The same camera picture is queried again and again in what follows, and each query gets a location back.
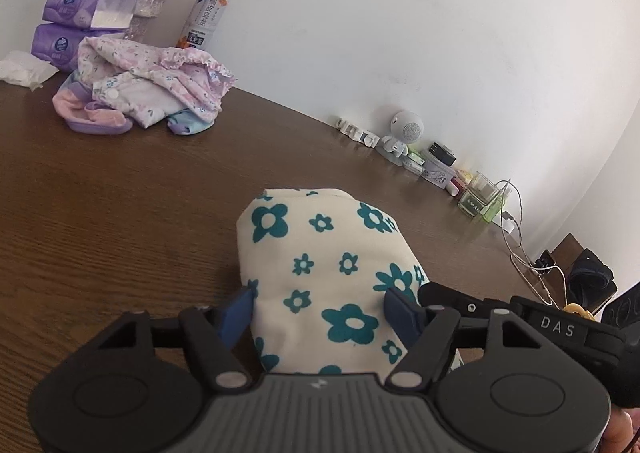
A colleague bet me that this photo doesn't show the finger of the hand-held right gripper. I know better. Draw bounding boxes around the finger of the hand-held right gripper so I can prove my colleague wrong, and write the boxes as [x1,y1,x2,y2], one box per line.
[417,281,628,361]

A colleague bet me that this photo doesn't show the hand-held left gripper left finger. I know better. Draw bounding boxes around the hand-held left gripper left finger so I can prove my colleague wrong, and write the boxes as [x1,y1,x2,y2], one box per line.
[94,285,257,392]

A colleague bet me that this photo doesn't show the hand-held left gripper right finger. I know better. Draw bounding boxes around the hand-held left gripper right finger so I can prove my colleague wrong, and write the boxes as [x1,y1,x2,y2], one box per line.
[383,286,545,391]

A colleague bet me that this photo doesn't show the cream teal-flower garment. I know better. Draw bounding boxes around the cream teal-flower garment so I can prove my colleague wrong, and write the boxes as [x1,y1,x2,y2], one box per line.
[235,187,431,376]

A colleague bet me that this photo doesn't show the person's right hand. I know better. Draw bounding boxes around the person's right hand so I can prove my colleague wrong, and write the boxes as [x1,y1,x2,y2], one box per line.
[602,408,640,453]

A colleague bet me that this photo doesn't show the black bag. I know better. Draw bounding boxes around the black bag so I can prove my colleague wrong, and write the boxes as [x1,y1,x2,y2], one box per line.
[567,248,616,311]

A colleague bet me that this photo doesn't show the glass cup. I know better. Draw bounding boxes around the glass cup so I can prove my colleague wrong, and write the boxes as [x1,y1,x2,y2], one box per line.
[457,170,502,224]

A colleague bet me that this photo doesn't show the green spray bottle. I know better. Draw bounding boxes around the green spray bottle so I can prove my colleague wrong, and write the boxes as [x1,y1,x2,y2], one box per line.
[492,178,516,229]

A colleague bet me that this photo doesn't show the green white small packet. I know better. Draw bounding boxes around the green white small packet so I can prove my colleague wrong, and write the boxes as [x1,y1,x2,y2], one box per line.
[402,148,426,176]

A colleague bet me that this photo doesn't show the black charger adapter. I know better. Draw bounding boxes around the black charger adapter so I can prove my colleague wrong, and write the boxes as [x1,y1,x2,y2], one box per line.
[428,142,457,168]

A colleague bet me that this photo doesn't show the white robot speaker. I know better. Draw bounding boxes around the white robot speaker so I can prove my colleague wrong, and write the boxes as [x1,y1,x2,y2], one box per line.
[377,109,425,164]

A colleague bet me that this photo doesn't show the light blue cloth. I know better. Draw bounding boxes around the light blue cloth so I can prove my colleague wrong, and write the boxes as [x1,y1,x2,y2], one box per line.
[166,108,217,136]

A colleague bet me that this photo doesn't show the pink purple cloth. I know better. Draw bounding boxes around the pink purple cloth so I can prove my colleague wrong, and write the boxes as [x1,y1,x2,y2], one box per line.
[52,80,135,135]

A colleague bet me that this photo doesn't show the pink floral baby garment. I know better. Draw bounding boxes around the pink floral baby garment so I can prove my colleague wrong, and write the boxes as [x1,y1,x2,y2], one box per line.
[77,35,235,130]

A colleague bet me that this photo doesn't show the tea bottle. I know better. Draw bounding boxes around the tea bottle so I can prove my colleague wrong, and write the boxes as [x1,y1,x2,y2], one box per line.
[177,0,232,51]

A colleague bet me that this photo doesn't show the crumpled white tissue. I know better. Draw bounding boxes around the crumpled white tissue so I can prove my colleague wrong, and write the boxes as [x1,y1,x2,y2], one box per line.
[0,50,60,91]

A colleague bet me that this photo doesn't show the closed purple tissue pack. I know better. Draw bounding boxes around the closed purple tissue pack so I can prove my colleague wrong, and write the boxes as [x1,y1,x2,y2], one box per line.
[31,23,126,72]

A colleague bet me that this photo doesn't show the yellow plastic handle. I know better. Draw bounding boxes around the yellow plastic handle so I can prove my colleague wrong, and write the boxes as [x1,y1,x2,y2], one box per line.
[562,304,598,323]

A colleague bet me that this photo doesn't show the white charging cables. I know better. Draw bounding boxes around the white charging cables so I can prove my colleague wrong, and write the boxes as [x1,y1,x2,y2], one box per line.
[492,178,573,306]

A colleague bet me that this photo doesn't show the white cable clip holder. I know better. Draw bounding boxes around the white cable clip holder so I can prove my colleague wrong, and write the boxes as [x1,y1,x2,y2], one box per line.
[336,117,379,148]

